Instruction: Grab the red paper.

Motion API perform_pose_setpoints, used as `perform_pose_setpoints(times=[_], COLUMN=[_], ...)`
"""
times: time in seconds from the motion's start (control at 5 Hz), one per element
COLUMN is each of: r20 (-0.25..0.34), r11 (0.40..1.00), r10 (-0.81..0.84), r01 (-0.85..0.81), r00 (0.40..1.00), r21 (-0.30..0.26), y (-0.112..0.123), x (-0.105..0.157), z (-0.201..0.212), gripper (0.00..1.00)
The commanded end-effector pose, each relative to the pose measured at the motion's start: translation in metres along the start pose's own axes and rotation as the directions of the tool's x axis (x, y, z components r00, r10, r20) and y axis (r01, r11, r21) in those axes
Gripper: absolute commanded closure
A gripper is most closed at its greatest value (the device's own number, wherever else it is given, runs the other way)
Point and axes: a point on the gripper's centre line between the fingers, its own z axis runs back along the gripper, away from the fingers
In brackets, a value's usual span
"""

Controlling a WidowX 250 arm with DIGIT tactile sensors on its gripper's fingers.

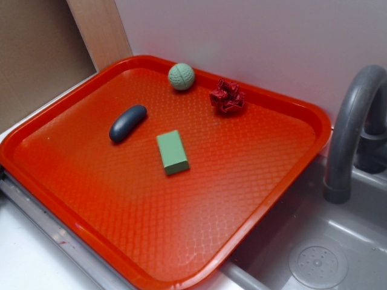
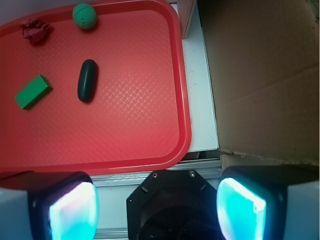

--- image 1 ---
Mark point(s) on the crumpled red paper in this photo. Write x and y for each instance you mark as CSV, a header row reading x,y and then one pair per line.
x,y
227,96

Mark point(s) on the green rectangular block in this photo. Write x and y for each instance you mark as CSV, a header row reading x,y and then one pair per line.
x,y
173,154

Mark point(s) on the orange plastic tray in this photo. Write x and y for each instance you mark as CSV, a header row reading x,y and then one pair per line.
x,y
163,231

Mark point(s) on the dark blue oblong object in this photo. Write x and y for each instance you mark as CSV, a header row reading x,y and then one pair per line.
x,y
126,122

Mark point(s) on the green dimpled ball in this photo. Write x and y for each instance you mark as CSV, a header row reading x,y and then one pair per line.
x,y
181,76

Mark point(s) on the grey plastic sink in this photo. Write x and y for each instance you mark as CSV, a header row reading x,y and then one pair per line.
x,y
357,227

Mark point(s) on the grey curved faucet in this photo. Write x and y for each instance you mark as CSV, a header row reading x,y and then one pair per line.
x,y
359,135

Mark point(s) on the round sink drain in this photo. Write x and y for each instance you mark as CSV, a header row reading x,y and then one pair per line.
x,y
318,264

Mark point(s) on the brown cardboard panel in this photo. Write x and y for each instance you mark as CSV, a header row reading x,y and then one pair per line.
x,y
42,55

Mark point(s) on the light wooden post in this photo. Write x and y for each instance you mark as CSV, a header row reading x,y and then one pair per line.
x,y
102,31

